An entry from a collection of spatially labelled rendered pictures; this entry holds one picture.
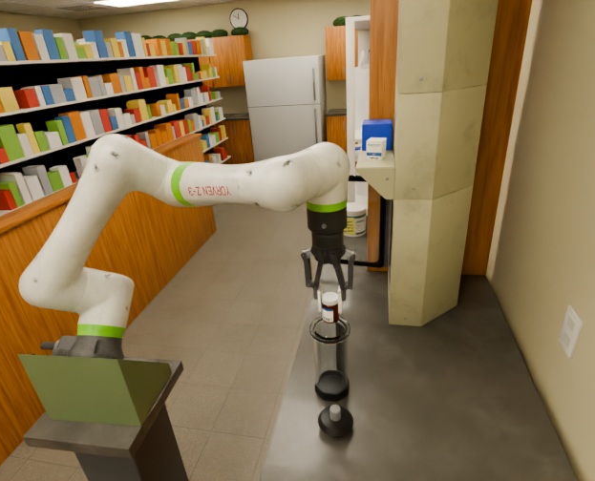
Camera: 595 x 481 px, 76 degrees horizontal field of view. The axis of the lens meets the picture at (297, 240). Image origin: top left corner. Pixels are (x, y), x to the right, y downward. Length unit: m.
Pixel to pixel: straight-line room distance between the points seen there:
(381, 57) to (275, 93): 4.80
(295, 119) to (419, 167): 5.12
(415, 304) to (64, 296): 1.06
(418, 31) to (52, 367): 1.27
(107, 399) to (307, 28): 6.21
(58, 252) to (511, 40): 1.48
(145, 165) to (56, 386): 0.64
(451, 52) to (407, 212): 0.44
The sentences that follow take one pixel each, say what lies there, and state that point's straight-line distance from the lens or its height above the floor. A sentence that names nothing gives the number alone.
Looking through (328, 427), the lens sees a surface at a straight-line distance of 1.08.
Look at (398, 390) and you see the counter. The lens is 1.21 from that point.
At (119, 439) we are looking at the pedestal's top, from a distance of 1.24.
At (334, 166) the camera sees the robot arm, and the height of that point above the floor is 1.61.
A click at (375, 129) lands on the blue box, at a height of 1.58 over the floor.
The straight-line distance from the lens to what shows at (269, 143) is 6.38.
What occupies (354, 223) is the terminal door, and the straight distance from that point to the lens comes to 1.59.
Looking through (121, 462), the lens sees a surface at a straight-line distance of 1.40.
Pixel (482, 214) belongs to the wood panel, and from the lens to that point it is 1.66.
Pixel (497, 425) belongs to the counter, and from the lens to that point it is 1.20.
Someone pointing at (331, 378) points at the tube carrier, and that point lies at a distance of 1.11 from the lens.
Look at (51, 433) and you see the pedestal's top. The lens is 1.35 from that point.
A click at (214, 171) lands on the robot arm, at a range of 0.89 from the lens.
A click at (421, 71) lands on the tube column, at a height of 1.76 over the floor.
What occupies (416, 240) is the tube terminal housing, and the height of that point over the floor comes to 1.28.
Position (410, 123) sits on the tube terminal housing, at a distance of 1.14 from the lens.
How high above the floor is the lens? 1.82
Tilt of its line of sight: 26 degrees down
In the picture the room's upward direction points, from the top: 4 degrees counter-clockwise
